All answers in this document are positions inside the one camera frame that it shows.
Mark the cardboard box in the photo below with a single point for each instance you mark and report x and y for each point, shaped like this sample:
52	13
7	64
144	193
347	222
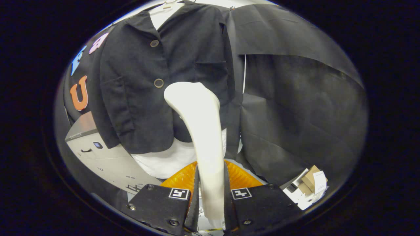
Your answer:
310	178

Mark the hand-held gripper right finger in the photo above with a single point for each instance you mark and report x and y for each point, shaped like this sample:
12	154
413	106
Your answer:
228	213

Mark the grey cabinet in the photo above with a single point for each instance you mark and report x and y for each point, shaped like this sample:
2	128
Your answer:
111	164

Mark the black backdrop cloth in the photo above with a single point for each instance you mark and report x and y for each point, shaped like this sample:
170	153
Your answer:
295	114

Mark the black jacket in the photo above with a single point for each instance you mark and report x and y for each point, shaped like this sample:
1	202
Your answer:
137	98

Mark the white shirt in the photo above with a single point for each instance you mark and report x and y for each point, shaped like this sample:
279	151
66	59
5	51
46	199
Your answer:
164	160

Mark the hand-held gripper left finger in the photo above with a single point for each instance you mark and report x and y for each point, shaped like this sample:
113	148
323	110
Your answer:
196	211

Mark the white garment steamer head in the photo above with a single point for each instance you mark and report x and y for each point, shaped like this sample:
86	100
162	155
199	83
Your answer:
203	131

